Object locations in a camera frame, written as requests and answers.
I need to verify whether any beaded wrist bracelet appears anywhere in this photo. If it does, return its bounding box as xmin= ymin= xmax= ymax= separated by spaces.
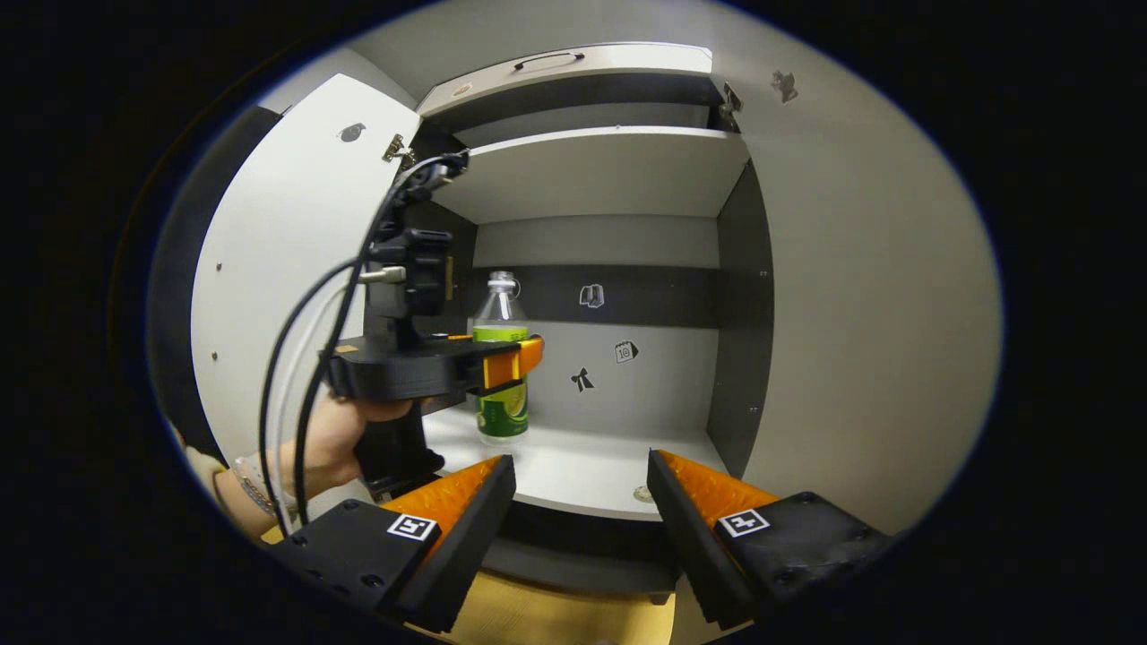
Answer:
xmin=233 ymin=453 xmax=276 ymax=520

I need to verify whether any white cabinet door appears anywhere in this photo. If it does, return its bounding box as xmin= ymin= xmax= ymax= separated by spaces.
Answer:
xmin=712 ymin=4 xmax=1005 ymax=537
xmin=190 ymin=73 xmax=422 ymax=471

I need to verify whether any white drawer front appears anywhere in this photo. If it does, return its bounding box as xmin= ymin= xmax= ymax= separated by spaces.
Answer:
xmin=417 ymin=42 xmax=715 ymax=117

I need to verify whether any white and grey cabinet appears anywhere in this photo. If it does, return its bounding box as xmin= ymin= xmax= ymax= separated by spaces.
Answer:
xmin=414 ymin=40 xmax=776 ymax=603

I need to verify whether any white cabinet shelf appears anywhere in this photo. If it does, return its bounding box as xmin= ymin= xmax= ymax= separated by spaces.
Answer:
xmin=433 ymin=125 xmax=751 ymax=225
xmin=421 ymin=408 xmax=731 ymax=522

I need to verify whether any black drawer handle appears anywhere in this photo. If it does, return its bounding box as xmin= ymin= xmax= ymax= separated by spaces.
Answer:
xmin=513 ymin=51 xmax=586 ymax=73

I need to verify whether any black cable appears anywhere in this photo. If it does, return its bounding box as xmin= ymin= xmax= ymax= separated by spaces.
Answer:
xmin=291 ymin=154 xmax=469 ymax=528
xmin=258 ymin=260 xmax=364 ymax=534

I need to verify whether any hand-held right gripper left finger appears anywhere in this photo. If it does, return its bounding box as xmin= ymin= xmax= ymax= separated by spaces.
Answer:
xmin=269 ymin=454 xmax=518 ymax=634

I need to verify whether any green label plastic bottle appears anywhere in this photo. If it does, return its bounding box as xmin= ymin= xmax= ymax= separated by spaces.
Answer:
xmin=472 ymin=271 xmax=531 ymax=446

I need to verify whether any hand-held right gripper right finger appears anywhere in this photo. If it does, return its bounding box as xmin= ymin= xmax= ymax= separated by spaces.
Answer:
xmin=647 ymin=449 xmax=897 ymax=628

